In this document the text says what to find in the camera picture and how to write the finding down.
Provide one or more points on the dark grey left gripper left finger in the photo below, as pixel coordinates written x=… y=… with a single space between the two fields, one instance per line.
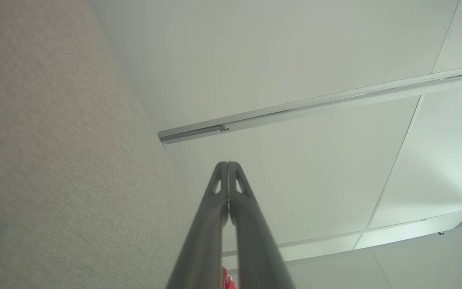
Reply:
x=201 y=249

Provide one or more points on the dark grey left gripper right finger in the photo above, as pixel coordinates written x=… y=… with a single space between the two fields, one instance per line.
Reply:
x=255 y=249

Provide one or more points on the red shorts with white stripe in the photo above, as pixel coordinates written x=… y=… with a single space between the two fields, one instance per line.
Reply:
x=227 y=281

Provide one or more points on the grey aluminium partition post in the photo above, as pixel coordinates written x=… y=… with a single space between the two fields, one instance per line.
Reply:
x=295 y=112

